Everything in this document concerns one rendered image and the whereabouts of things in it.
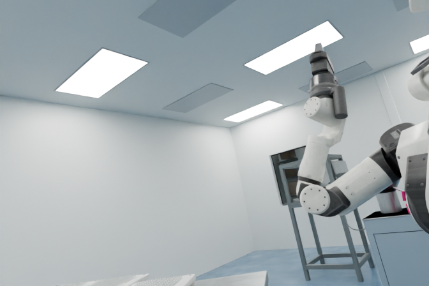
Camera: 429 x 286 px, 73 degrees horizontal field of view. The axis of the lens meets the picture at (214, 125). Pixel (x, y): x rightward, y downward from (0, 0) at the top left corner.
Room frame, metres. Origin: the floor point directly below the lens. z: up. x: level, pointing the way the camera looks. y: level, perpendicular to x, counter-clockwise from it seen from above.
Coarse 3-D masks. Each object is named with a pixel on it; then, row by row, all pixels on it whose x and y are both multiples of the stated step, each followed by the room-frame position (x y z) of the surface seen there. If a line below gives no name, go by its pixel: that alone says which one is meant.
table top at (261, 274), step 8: (256, 272) 1.36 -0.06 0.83; (264, 272) 1.33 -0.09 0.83; (200, 280) 1.40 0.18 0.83; (208, 280) 1.37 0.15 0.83; (216, 280) 1.34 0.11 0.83; (224, 280) 1.32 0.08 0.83; (232, 280) 1.30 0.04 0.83; (240, 280) 1.28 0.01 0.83; (248, 280) 1.25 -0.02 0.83; (256, 280) 1.23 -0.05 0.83; (264, 280) 1.21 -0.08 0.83
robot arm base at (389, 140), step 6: (396, 126) 0.79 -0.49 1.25; (402, 126) 0.77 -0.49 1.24; (408, 126) 0.75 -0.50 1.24; (384, 132) 0.81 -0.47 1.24; (390, 132) 0.79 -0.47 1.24; (396, 132) 0.77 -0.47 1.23; (384, 138) 0.79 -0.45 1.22; (390, 138) 0.77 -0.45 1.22; (396, 138) 0.75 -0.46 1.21; (384, 144) 0.77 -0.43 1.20; (390, 144) 0.75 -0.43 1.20; (396, 144) 0.73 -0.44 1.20; (384, 150) 0.76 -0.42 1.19; (390, 150) 0.74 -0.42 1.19; (390, 156) 0.75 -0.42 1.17; (396, 162) 0.75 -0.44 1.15
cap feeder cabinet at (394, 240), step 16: (368, 224) 2.89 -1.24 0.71; (384, 224) 2.81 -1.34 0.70; (400, 224) 2.73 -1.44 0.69; (416, 224) 2.66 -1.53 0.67; (384, 240) 2.83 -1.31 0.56; (400, 240) 2.75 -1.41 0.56; (416, 240) 2.68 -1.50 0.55; (384, 256) 2.86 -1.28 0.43; (400, 256) 2.78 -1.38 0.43; (416, 256) 2.71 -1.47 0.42; (384, 272) 2.88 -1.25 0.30; (400, 272) 2.80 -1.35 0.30; (416, 272) 2.73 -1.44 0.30
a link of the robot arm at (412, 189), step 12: (408, 156) 0.32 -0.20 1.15; (420, 156) 0.30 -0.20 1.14; (408, 168) 0.31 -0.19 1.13; (420, 168) 0.30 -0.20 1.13; (408, 180) 0.31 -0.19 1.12; (420, 180) 0.30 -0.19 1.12; (408, 192) 0.31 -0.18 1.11; (420, 192) 0.30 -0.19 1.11; (420, 204) 0.31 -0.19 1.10; (420, 216) 0.31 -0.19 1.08
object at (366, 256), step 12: (336, 156) 4.02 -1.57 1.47; (288, 168) 4.27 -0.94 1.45; (336, 168) 3.76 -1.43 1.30; (324, 180) 3.87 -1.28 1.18; (288, 192) 4.12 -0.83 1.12; (288, 204) 4.15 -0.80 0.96; (300, 204) 4.04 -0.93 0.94; (312, 216) 4.59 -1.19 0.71; (312, 228) 4.59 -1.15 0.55; (348, 228) 3.74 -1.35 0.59; (360, 228) 4.18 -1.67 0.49; (300, 240) 4.14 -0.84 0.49; (348, 240) 3.74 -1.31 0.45; (300, 252) 4.14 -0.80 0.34; (360, 252) 4.27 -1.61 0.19; (312, 264) 4.10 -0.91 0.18; (324, 264) 3.99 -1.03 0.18; (336, 264) 3.89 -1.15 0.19; (348, 264) 3.80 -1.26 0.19; (360, 264) 3.79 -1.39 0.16; (372, 264) 4.17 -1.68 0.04; (360, 276) 3.73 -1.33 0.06
